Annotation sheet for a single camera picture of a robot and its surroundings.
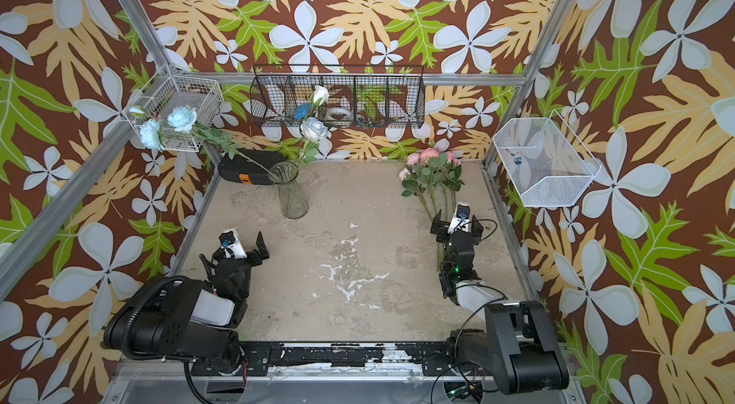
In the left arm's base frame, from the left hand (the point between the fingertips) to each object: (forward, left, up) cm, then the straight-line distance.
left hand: (245, 233), depth 88 cm
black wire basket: (+42, -35, +22) cm, 59 cm away
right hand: (+5, -65, +5) cm, 66 cm away
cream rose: (+31, -52, -6) cm, 61 cm away
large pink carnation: (+27, -62, 0) cm, 67 cm away
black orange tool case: (+13, -3, +17) cm, 21 cm away
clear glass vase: (+13, -13, -1) cm, 18 cm away
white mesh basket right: (+15, -92, +17) cm, 95 cm away
